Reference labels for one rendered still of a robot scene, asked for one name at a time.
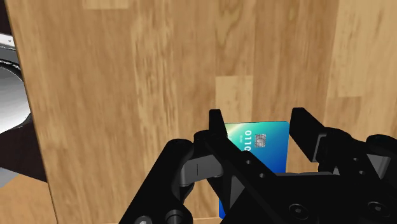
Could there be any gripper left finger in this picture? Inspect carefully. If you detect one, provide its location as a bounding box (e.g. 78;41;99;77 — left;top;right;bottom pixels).
118;108;277;224

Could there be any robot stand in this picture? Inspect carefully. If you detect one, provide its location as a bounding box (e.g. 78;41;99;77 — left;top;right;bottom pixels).
0;0;48;183

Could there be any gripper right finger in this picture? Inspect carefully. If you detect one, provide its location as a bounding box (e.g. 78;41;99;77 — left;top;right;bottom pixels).
288;107;397;188

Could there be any blue green bank card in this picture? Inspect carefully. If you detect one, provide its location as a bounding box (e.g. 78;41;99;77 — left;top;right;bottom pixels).
218;120;291;220

